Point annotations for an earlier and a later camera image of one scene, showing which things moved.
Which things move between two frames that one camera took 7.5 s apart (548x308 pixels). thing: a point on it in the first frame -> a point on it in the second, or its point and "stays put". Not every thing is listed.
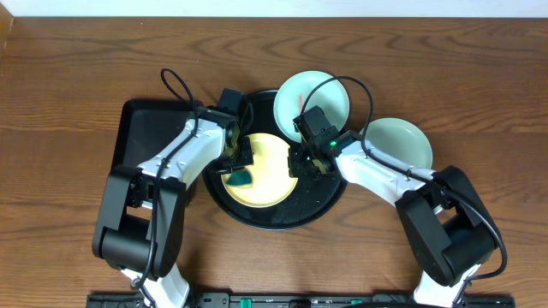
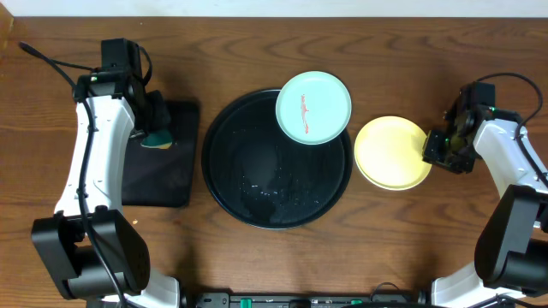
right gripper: (296, 168) -> (432, 153)
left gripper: (247, 149) -> (163, 119)
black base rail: (305, 300) stays put
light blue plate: (293, 94) stays put
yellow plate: (272, 184) -> (389, 154)
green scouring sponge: (240, 178) -> (160, 139)
